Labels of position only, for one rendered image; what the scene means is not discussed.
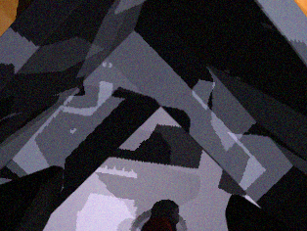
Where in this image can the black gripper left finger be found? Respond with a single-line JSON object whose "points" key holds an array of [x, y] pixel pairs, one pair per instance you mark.
{"points": [[27, 203]]}

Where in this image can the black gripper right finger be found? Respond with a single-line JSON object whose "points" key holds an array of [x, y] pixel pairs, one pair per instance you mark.
{"points": [[243, 215]]}

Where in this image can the dark red peg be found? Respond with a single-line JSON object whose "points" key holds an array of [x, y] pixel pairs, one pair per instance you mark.
{"points": [[158, 224]]}

